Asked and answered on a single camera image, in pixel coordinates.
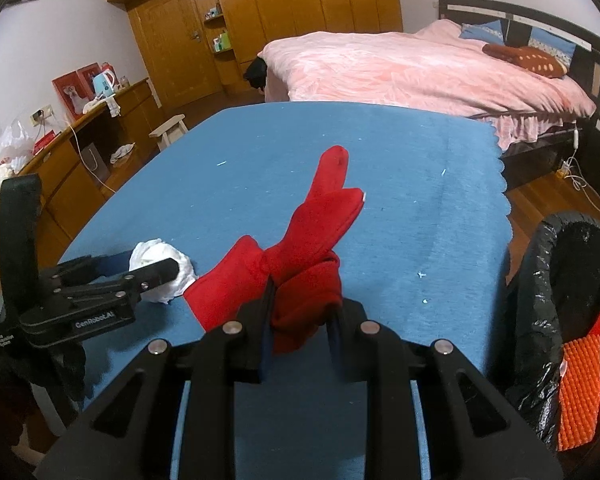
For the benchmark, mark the orange foam net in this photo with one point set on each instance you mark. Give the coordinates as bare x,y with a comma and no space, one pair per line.
579,391

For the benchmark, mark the right blue pillow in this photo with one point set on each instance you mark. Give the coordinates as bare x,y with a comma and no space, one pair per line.
558,47

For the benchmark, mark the blue electric kettle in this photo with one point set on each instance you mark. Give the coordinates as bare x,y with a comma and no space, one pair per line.
104,84

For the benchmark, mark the black lined trash bin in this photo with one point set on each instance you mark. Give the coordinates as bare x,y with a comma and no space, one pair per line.
553,298

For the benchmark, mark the black garment on bed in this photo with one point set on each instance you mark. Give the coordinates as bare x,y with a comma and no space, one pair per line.
256,74

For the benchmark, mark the blue pillow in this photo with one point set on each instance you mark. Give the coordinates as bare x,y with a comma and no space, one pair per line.
490,33
558,47

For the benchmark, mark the wooden wardrobe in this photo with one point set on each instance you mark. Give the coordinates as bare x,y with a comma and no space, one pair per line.
195,48

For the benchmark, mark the brown dotted pillow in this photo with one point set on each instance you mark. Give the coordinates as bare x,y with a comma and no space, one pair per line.
531,59

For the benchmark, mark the red framed photo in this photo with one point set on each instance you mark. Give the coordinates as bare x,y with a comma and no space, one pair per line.
76,89

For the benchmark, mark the white tissue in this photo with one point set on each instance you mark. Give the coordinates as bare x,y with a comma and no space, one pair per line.
164,272

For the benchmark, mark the left blue pillow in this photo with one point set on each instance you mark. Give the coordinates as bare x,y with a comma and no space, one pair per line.
490,33

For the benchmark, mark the white plastic bag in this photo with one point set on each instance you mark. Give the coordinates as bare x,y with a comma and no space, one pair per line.
16,146

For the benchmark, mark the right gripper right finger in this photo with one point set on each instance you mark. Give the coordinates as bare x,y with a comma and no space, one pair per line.
431,399

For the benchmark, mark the blue felt table cloth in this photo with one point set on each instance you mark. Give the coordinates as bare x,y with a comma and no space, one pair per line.
427,256

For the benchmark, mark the small white wooden stool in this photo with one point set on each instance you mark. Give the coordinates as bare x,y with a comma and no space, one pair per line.
169,132

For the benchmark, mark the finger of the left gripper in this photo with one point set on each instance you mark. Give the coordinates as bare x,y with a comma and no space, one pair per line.
84,270
119,287

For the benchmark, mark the wooden sideboard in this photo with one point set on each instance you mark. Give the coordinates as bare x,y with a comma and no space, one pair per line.
87,162

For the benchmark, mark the pink bed cover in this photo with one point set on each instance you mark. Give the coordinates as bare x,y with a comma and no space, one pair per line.
433,70

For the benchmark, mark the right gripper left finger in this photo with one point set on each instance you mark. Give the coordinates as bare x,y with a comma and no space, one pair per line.
170,413

